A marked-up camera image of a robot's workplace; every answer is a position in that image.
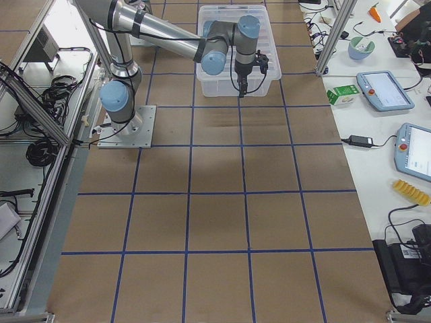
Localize aluminium frame post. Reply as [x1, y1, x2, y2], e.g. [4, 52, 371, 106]
[315, 0, 357, 77]

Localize orange carrot toy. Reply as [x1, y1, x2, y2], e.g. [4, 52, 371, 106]
[368, 3, 382, 23]

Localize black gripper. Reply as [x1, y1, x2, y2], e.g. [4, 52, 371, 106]
[234, 50, 269, 98]

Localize clear plastic storage box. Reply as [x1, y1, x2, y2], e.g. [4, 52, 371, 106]
[195, 3, 282, 98]

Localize black power adapter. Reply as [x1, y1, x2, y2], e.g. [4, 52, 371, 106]
[347, 135, 374, 148]

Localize yellow ridged toy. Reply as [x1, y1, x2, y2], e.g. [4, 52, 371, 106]
[392, 180, 430, 206]

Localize teach pendant tablet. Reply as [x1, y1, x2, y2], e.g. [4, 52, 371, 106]
[356, 71, 415, 112]
[394, 123, 430, 182]

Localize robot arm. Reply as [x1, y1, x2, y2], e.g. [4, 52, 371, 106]
[75, 1, 269, 98]

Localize green white carton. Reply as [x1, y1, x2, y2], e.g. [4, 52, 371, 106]
[327, 84, 360, 106]

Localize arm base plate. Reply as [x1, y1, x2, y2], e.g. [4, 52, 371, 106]
[96, 105, 156, 149]

